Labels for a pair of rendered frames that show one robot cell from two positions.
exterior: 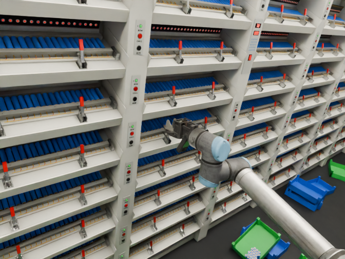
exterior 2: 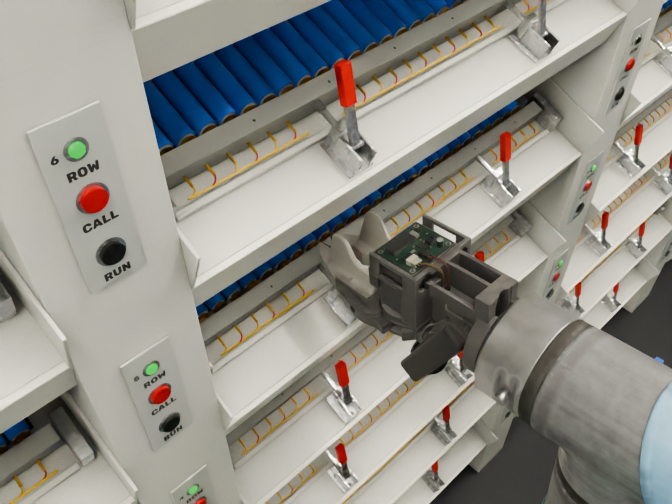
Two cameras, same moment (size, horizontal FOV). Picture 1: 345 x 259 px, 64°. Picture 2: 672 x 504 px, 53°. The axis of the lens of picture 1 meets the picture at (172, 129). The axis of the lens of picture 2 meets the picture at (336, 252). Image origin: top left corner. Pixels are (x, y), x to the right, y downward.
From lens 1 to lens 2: 0.75 m
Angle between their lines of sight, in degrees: 20
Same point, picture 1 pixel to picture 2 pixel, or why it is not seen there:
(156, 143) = (302, 335)
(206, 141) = (600, 424)
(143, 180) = (273, 466)
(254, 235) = not seen: hidden behind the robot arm
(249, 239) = not seen: hidden behind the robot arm
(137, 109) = (151, 288)
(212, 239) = (523, 455)
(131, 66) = not seen: outside the picture
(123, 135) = (116, 422)
